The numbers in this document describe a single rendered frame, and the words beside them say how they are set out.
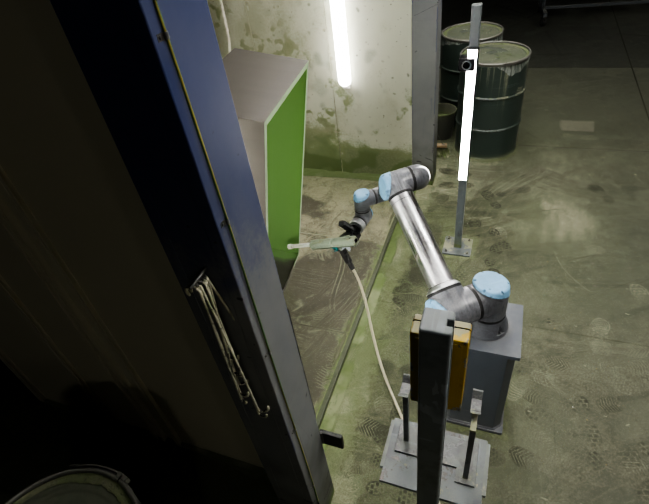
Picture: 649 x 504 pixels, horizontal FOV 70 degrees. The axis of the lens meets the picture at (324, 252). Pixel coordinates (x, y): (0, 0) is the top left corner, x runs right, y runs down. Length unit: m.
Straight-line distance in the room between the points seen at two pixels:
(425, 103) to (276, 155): 1.72
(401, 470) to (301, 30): 3.23
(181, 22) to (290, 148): 1.60
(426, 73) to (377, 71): 0.38
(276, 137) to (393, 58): 1.62
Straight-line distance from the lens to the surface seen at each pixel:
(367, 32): 3.81
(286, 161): 2.50
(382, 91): 3.93
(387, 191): 2.07
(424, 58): 3.77
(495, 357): 2.17
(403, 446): 1.69
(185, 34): 0.92
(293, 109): 2.34
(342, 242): 2.46
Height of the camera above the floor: 2.31
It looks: 40 degrees down
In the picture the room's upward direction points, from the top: 9 degrees counter-clockwise
